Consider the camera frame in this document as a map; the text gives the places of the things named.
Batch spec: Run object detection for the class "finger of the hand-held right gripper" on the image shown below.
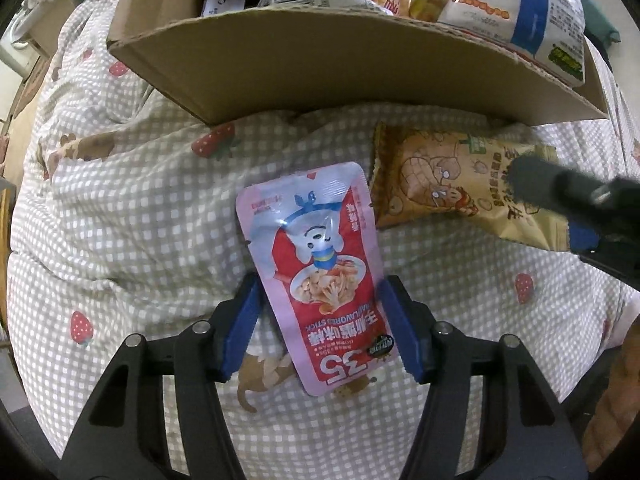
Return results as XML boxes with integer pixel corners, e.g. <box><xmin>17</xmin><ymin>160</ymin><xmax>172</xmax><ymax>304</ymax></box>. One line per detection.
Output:
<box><xmin>567</xmin><ymin>220</ymin><xmax>640</xmax><ymax>291</ymax></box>
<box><xmin>510</xmin><ymin>155</ymin><xmax>640</xmax><ymax>223</ymax></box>

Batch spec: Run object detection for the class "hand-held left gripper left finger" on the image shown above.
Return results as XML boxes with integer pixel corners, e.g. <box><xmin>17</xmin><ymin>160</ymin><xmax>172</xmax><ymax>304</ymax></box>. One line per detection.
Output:
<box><xmin>59</xmin><ymin>272</ymin><xmax>263</xmax><ymax>480</ymax></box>

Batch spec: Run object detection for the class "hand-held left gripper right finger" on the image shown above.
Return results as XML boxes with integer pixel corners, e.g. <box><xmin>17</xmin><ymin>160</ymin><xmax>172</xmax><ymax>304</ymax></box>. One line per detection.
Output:
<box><xmin>382</xmin><ymin>276</ymin><xmax>588</xmax><ymax>480</ymax></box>

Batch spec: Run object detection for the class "pink red snack pouch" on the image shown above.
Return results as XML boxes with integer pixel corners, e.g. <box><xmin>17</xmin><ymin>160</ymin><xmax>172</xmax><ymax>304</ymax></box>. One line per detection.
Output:
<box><xmin>235</xmin><ymin>161</ymin><xmax>401</xmax><ymax>397</ymax></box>

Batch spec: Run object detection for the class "tan peanut snack bag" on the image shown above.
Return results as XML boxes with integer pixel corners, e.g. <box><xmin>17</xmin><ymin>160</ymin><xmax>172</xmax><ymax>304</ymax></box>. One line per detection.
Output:
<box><xmin>370</xmin><ymin>121</ymin><xmax>571</xmax><ymax>252</ymax></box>

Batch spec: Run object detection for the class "brown cardboard box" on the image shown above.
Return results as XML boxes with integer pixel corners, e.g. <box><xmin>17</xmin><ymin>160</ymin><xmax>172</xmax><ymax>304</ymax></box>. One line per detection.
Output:
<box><xmin>106</xmin><ymin>0</ymin><xmax>611</xmax><ymax>127</ymax></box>

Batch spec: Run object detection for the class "orange textured cloth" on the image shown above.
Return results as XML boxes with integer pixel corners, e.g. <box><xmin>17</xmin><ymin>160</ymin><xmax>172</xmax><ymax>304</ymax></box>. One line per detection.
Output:
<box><xmin>582</xmin><ymin>320</ymin><xmax>640</xmax><ymax>471</ymax></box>

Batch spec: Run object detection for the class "checked strawberry print blanket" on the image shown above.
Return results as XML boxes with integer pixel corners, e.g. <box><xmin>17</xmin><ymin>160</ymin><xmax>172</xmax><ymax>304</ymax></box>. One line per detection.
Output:
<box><xmin>10</xmin><ymin>0</ymin><xmax>640</xmax><ymax>480</ymax></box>

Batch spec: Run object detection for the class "white blue snack bag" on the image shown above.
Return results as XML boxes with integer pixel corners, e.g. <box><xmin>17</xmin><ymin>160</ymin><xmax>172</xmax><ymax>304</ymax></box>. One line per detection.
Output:
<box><xmin>437</xmin><ymin>0</ymin><xmax>586</xmax><ymax>86</ymax></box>

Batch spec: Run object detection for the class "small white snack packet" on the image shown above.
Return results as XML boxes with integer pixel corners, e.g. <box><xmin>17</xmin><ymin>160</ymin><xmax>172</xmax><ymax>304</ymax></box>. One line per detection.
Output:
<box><xmin>201</xmin><ymin>0</ymin><xmax>246</xmax><ymax>16</ymax></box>

